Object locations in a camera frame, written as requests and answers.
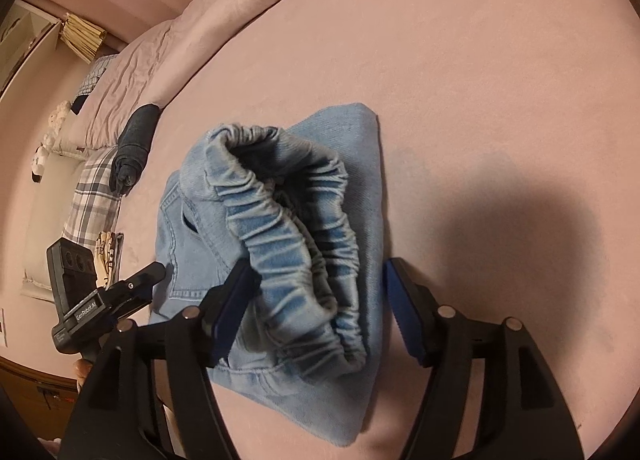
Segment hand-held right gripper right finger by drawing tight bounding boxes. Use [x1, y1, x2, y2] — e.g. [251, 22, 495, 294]
[383, 257, 585, 460]

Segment pink duvet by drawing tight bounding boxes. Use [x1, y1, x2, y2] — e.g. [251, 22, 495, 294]
[55, 0, 422, 153]

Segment beige patterned cloth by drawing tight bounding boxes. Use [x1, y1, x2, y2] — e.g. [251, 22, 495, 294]
[96, 230, 125, 291]

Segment brown wooden furniture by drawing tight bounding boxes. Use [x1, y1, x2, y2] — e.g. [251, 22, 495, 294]
[0, 354, 83, 443]

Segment white pillow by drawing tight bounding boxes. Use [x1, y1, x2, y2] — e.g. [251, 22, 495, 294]
[21, 157, 88, 301]

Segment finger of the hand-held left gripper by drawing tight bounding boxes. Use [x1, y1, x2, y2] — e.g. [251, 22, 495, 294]
[100, 261, 168, 335]

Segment folded dark blue jeans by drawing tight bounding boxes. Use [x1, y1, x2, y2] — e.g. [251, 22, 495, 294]
[109, 104, 161, 197]

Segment white wardrobe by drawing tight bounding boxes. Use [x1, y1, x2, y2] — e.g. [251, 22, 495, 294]
[0, 0, 63, 105]

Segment white stuffed toy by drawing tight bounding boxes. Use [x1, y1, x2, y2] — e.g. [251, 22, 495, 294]
[31, 100, 73, 185]

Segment grey plaid blanket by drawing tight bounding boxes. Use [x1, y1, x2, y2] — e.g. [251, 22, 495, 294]
[62, 146, 122, 245]

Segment blue checked cloth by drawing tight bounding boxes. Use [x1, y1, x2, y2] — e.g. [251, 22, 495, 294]
[70, 54, 120, 114]

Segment beige woven bundle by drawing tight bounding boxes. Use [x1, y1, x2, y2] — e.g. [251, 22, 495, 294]
[61, 12, 108, 64]

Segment light blue denim pants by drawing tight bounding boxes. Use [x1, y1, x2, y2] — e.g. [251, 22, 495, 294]
[149, 102, 387, 449]

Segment pink bedsheet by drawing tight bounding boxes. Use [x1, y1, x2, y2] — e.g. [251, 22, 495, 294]
[112, 0, 640, 460]

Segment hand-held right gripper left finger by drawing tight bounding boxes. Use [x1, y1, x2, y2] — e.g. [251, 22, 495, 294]
[59, 259, 263, 460]

